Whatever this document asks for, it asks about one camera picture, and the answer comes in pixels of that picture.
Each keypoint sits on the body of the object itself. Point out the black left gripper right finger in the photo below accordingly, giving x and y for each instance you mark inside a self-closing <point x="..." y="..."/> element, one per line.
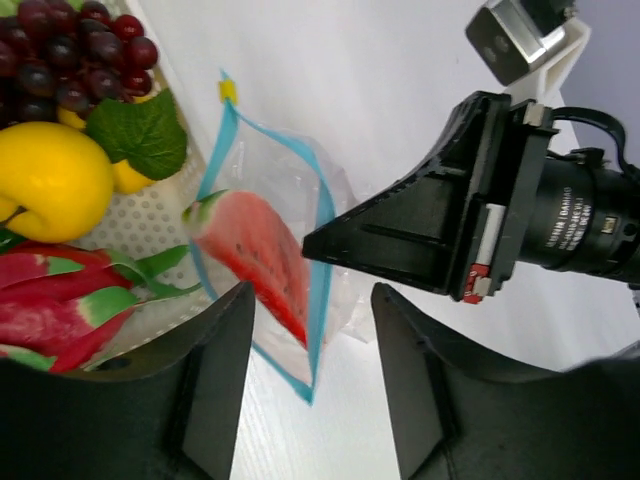
<point x="459" y="410"/>

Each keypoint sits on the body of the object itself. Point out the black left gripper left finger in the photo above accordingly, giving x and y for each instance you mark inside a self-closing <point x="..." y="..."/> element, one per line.
<point x="167" y="410"/>

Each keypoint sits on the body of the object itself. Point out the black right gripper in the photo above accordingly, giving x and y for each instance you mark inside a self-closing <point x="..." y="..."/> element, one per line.
<point x="456" y="223"/>

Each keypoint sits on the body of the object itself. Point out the clear zip bag blue zipper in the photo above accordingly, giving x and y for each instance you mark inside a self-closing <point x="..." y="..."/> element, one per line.
<point x="263" y="190"/>

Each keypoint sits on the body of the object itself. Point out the red watermelon slice toy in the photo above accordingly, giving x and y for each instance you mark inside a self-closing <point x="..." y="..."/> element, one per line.
<point x="243" y="232"/>

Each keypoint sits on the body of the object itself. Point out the yellow lemon toy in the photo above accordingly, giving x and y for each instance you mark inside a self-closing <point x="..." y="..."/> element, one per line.
<point x="56" y="182"/>

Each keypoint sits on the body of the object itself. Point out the red dragon fruit toy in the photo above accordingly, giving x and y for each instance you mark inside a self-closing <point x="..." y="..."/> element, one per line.
<point x="61" y="304"/>

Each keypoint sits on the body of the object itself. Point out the white perforated plastic basket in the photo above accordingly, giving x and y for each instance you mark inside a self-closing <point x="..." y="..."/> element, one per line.
<point x="148" y="222"/>

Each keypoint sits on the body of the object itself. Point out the green fabric grape leaf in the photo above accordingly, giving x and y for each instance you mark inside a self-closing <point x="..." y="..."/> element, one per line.
<point x="148" y="135"/>

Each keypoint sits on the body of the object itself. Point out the dark purple grape bunch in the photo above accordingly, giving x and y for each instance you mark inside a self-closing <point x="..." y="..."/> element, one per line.
<point x="60" y="59"/>

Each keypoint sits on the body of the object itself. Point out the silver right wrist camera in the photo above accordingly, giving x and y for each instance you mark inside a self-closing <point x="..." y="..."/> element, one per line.
<point x="516" y="37"/>

